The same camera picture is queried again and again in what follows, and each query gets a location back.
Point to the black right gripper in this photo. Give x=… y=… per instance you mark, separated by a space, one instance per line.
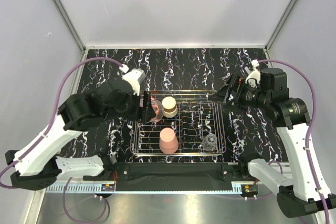
x=237 y=84

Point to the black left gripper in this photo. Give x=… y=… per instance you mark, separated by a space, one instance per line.
x=145 y=113

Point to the orange translucent plastic cup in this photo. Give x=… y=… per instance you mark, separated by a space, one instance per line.
x=158 y=109

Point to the beige brown ceramic cup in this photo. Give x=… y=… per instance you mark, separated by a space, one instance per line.
x=169 y=107

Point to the pink plastic cup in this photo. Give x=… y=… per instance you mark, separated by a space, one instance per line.
x=168 y=143

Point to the small clear glass cup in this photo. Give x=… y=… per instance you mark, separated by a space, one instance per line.
x=209 y=142

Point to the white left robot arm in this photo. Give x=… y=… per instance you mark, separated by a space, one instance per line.
x=38 y=166

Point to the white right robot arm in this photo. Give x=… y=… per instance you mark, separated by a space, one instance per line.
x=306 y=191

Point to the black marbled table mat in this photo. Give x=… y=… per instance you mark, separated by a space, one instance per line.
x=176 y=69

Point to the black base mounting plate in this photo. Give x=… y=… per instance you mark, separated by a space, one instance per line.
x=172 y=176

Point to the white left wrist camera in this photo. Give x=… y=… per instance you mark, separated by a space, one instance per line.
x=134 y=77

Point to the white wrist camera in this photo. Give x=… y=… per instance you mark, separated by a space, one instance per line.
x=253 y=75
x=134 y=77

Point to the metal wire dish rack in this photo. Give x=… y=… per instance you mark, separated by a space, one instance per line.
x=196 y=117

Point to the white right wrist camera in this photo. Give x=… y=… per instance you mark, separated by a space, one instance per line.
x=253 y=75

